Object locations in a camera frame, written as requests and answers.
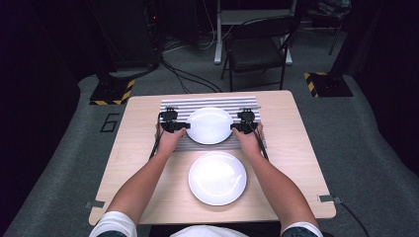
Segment grey tape strip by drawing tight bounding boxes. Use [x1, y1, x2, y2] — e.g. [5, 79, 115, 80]
[84, 199, 106, 210]

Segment right hand-held gripper cable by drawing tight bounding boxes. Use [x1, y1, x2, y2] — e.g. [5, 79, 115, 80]
[246, 120, 270, 162]

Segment person's left hand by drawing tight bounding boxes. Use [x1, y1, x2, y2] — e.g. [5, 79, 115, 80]
[154, 125, 188, 156]

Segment black folding chair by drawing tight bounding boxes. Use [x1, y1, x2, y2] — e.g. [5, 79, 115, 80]
[219, 15, 298, 93]

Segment black stand base striped edge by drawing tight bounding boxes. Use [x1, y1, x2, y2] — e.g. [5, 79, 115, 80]
[302, 71, 354, 99]
[89, 72, 136, 107]

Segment grey striped placemat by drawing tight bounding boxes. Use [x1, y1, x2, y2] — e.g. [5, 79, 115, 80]
[159, 96, 268, 153]

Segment hand-held gripper cable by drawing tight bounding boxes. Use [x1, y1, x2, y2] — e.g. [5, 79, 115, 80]
[148, 112, 165, 161]
[246, 120, 270, 162]

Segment white plate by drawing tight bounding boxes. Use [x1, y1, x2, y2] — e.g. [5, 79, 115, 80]
[185, 107, 235, 146]
[188, 150, 248, 207]

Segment black floor cables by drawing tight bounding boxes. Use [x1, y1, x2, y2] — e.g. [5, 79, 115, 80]
[159, 55, 223, 95]

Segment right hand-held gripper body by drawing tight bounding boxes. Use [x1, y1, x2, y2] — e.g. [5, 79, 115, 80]
[237, 107, 256, 135]

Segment black cable with grey plug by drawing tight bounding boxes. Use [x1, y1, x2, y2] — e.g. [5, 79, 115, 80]
[317, 194, 372, 237]

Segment dark chair with clutter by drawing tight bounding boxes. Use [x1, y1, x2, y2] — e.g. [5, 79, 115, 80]
[307, 0, 353, 56]

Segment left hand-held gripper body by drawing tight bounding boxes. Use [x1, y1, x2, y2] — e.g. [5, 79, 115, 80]
[159, 106, 182, 134]

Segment person's right hand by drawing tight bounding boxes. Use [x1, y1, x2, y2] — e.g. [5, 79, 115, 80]
[232, 122, 265, 159]

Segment left hand-held gripper cable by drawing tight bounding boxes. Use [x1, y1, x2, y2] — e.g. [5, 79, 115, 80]
[148, 112, 165, 161]

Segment white metal desk frame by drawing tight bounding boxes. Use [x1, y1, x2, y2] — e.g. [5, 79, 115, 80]
[212, 0, 298, 66]

